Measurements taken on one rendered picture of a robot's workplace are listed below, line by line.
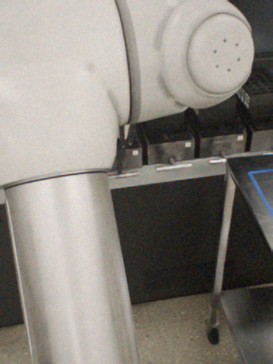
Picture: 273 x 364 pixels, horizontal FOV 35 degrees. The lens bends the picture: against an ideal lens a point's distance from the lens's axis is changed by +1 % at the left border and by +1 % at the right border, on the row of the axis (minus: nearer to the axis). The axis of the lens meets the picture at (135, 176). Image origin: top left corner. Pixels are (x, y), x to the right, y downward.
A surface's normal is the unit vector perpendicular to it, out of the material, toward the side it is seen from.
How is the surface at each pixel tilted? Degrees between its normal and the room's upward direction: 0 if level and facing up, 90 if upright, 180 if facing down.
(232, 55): 71
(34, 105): 52
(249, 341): 0
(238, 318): 0
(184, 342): 0
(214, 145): 90
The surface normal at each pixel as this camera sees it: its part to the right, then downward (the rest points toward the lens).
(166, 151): 0.17, 0.61
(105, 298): 0.59, -0.17
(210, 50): 0.43, 0.28
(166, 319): -0.04, -0.78
